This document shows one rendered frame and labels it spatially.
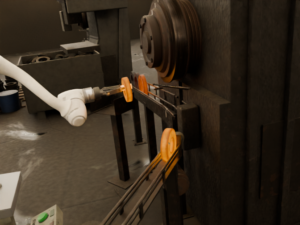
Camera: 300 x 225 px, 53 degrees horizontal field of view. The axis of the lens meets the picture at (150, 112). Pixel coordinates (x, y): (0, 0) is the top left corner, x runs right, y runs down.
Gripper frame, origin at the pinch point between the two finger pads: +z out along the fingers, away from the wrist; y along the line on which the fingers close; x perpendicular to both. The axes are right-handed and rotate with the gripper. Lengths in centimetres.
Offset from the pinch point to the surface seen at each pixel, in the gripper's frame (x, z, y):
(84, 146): -82, -37, -109
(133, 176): -83, -2, -32
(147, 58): 17.2, 12.9, 12.6
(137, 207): -11, -19, 101
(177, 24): 35, 24, 37
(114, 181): -83, -18, -31
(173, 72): 11.4, 20.3, 33.5
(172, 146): -16, 8, 59
